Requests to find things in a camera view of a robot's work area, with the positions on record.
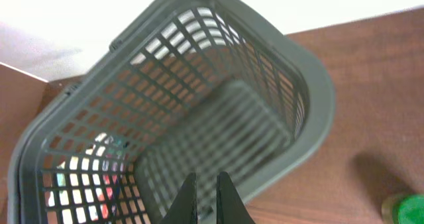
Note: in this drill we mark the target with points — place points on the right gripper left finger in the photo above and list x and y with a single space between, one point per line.
184 207

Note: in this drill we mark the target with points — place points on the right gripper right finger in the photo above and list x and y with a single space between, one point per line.
230 208

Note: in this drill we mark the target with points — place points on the white tissue multipack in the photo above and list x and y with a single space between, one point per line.
88 183

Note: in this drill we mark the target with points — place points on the grey plastic basket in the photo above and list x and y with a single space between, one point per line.
201 86

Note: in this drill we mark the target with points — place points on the green-lid spice jar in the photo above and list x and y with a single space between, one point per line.
403 209

